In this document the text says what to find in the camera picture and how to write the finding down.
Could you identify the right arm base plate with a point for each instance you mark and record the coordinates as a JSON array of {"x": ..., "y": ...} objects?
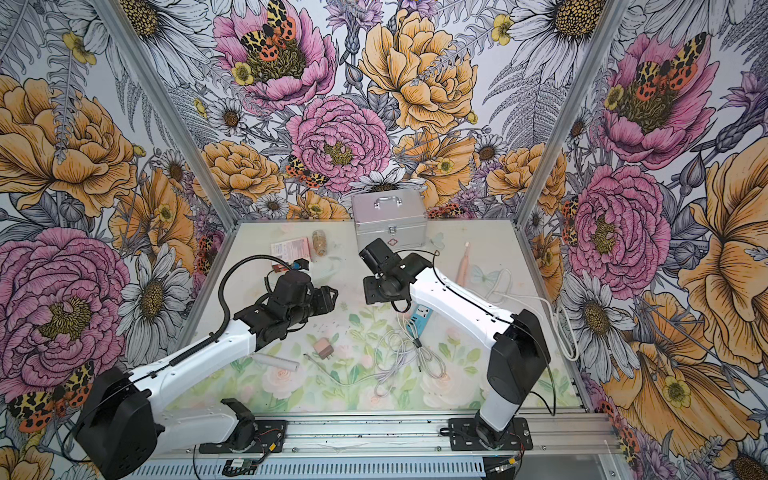
[{"x": 473, "y": 434}]

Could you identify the white tube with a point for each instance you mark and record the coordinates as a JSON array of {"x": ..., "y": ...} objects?
[{"x": 272, "y": 361}]

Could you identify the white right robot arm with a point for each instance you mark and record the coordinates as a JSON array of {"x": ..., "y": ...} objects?
[{"x": 518, "y": 354}]

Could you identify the pink electric toothbrush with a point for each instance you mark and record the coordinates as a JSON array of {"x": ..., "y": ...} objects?
[{"x": 464, "y": 265}]

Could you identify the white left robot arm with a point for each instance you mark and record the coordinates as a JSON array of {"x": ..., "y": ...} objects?
[{"x": 124, "y": 421}]

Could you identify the silver first aid case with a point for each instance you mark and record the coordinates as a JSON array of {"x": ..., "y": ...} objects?
[{"x": 397, "y": 217}]

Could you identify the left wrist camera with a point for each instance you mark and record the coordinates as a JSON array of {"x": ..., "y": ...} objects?
[{"x": 300, "y": 264}]

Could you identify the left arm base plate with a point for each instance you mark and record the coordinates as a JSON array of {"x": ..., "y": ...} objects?
[{"x": 264, "y": 437}]

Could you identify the aluminium rail frame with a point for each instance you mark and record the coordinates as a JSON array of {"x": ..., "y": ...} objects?
[{"x": 407, "y": 446}]

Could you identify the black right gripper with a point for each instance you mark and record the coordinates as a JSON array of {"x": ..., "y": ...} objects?
[{"x": 374, "y": 294}]

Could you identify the teal power strip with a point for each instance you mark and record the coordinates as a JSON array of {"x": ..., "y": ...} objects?
[{"x": 418, "y": 320}]

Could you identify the red white medicine box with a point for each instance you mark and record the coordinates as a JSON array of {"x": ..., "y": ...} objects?
[{"x": 292, "y": 250}]

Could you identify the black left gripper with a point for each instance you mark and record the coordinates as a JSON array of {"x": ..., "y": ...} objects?
[{"x": 324, "y": 301}]

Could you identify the small amber bottle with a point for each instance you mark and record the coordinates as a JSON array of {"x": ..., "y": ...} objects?
[{"x": 319, "y": 243}]

